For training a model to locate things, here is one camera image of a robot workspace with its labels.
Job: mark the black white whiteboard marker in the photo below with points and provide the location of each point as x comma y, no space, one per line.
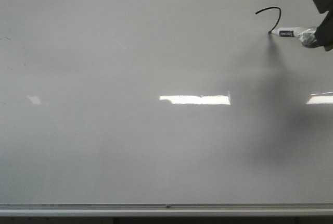
306,35

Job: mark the white whiteboard with aluminium frame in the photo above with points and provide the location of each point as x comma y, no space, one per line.
163,108

